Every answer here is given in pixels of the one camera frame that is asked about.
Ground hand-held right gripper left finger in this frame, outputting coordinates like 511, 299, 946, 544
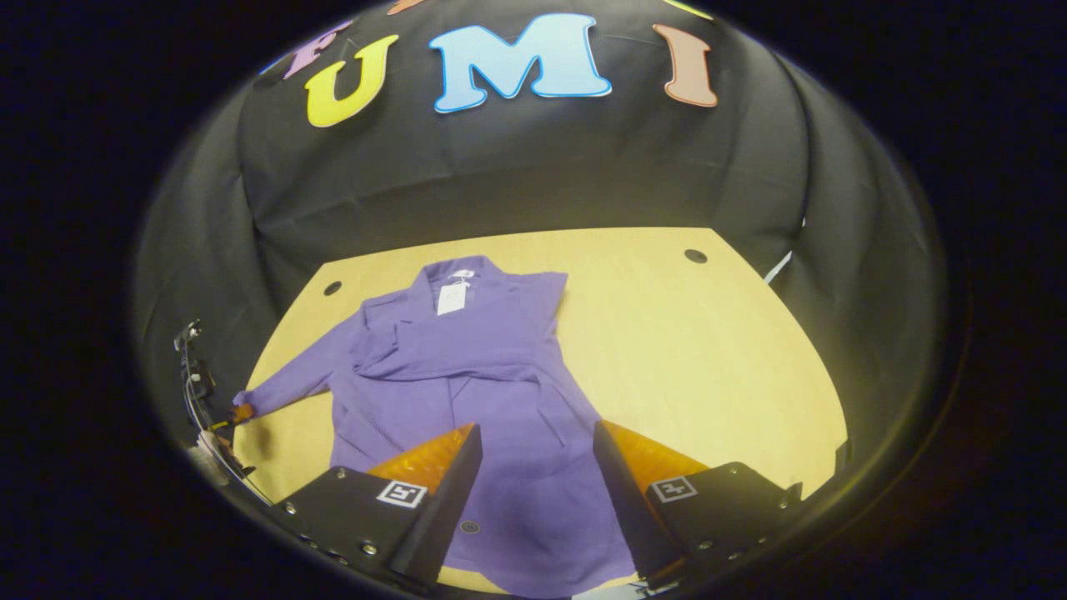
278, 422, 485, 586

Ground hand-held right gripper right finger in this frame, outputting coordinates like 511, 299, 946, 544
591, 418, 806, 586

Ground purple button shirt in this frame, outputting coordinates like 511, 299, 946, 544
232, 254, 641, 599

